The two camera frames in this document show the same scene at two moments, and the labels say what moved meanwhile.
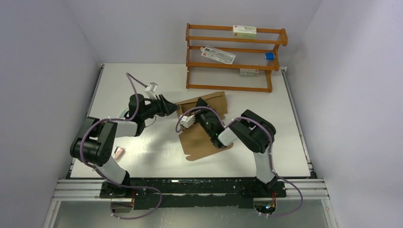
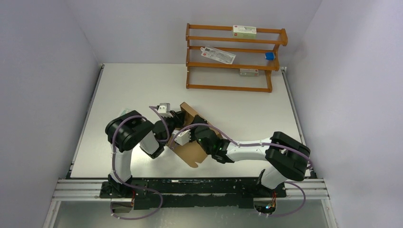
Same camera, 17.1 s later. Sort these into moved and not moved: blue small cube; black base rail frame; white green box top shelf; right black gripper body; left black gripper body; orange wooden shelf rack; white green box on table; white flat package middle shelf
Moved: right black gripper body; left black gripper body
Not moved: blue small cube; white green box top shelf; white flat package middle shelf; orange wooden shelf rack; black base rail frame; white green box on table
